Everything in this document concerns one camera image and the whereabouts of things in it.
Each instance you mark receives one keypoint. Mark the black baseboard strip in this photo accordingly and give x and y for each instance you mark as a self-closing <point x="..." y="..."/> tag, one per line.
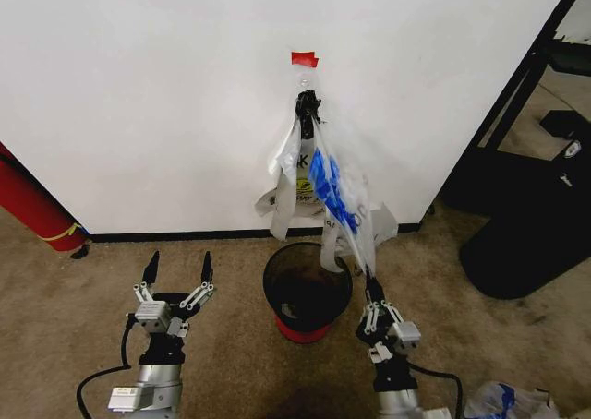
<point x="184" y="235"/>

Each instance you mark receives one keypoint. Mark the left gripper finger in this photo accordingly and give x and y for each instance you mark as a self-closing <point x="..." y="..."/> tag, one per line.
<point x="151" y="267"/>
<point x="207" y="267"/>

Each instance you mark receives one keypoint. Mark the red tape strip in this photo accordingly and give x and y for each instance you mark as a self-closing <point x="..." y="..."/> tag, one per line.
<point x="305" y="59"/>

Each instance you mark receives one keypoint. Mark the crumpled white paper scrap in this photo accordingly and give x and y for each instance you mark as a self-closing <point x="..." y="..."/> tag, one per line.
<point x="290" y="309"/>

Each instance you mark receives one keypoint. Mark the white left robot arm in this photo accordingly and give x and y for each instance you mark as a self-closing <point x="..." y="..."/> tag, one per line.
<point x="154" y="386"/>

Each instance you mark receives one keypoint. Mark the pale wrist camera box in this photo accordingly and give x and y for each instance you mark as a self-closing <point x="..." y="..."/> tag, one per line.
<point x="407" y="336"/>
<point x="151" y="316"/>

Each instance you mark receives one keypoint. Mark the black mesh trash bin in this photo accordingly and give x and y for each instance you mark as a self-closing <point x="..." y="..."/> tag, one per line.
<point x="300" y="294"/>

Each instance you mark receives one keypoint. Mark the clear bag with blue print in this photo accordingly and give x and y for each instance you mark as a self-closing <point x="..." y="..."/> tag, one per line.
<point x="334" y="183"/>

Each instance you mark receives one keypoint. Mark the crumpled bag with blue print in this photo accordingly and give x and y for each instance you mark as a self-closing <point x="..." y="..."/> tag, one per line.
<point x="508" y="400"/>

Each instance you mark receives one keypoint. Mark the flat black box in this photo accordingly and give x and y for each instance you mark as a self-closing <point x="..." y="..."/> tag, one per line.
<point x="565" y="123"/>

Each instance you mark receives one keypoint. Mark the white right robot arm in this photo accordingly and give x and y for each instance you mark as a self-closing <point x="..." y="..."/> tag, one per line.
<point x="399" y="405"/>

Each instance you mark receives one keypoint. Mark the black metal frame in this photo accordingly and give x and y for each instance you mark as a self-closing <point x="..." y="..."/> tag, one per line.
<point x="517" y="91"/>

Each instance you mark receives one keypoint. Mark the red cylinder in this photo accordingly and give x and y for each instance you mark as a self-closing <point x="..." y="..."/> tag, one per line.
<point x="27" y="197"/>

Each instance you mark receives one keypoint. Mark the black knotted plastic bag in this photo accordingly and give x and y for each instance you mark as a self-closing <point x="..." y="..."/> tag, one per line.
<point x="307" y="110"/>

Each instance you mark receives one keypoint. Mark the clear wall hook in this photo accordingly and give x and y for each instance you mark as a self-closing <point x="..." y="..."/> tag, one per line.
<point x="305" y="80"/>

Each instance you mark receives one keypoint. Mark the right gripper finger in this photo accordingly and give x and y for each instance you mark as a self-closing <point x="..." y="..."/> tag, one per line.
<point x="385" y="310"/>
<point x="368" y="308"/>

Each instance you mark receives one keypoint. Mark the white bag with yellow print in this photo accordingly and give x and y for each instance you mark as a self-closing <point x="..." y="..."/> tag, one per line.
<point x="295" y="179"/>

